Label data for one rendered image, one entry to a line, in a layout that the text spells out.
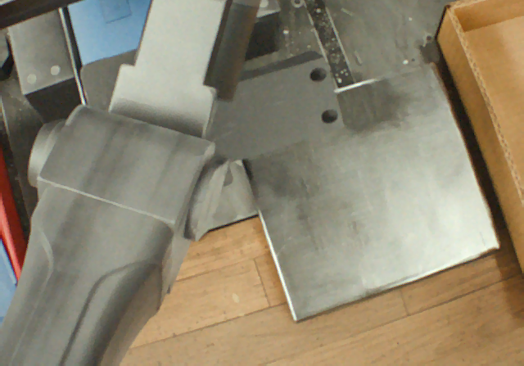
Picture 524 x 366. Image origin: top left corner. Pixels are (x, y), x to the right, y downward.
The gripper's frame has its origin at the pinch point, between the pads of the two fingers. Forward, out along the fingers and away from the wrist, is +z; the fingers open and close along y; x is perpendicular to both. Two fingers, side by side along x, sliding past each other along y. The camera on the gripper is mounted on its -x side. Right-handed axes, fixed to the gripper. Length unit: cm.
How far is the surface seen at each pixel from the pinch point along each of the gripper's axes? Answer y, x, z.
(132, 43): 4.0, -0.4, 4.3
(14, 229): -6.5, 12.5, 4.2
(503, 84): -7.7, -28.2, 6.7
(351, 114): -6.3, -14.9, 6.1
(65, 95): 1.6, 5.6, 7.0
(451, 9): -0.1, -24.3, 3.6
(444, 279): -19.7, -17.9, 0.9
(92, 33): 5.6, 2.2, 5.2
